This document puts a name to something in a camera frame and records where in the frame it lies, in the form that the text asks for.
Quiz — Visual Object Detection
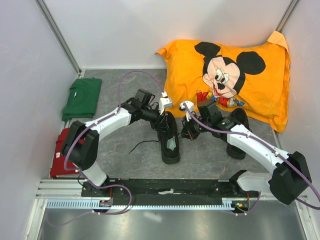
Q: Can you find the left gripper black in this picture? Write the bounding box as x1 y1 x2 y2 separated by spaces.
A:
141 105 170 133

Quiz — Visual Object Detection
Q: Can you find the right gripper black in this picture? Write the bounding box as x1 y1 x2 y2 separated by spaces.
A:
179 112 211 141

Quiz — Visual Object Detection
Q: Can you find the black shoe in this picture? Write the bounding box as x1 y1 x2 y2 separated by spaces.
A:
128 109 182 165
226 108 250 160

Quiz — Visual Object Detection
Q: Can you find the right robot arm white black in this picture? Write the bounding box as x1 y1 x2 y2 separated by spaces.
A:
179 99 312 205

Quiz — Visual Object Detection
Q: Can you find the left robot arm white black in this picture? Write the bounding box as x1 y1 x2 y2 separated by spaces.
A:
61 89 173 197

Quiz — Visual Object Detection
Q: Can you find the green folded shirt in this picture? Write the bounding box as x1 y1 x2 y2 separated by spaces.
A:
62 78 102 121

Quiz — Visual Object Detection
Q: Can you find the orange Mickey Mouse pillow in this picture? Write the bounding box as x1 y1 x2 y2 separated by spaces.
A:
158 31 291 133

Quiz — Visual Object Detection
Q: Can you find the red folded shirt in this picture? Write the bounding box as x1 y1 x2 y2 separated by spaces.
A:
49 128 77 178

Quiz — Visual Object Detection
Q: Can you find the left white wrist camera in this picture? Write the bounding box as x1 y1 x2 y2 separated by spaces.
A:
158 91 174 115

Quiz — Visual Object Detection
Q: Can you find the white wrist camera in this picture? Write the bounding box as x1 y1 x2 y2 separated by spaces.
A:
179 100 195 122
158 91 174 115

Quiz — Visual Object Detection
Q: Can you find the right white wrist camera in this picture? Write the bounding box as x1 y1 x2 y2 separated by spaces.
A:
179 100 195 122

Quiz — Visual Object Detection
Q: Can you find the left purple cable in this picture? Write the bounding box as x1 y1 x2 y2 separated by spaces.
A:
44 70 169 228

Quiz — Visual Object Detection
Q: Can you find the purple cable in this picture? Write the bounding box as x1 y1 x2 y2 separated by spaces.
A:
181 101 320 216
44 70 169 228

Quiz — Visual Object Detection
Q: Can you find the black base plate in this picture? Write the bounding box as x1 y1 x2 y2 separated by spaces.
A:
81 178 259 199

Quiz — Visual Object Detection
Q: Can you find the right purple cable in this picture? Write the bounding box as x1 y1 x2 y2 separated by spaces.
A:
181 101 320 216

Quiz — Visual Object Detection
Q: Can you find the aluminium front rail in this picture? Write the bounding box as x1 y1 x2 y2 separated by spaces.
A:
34 179 310 201

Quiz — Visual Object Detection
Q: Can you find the grey slotted cable duct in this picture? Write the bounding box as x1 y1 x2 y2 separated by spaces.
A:
46 199 235 211

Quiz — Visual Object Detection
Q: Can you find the left aluminium frame post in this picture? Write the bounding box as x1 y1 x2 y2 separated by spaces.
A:
35 0 82 76

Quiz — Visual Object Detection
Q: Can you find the aluminium frame post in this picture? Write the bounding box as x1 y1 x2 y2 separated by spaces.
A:
35 0 82 76
275 0 300 33

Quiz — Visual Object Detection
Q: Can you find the right aluminium frame post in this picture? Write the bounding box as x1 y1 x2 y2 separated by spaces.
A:
275 0 300 33

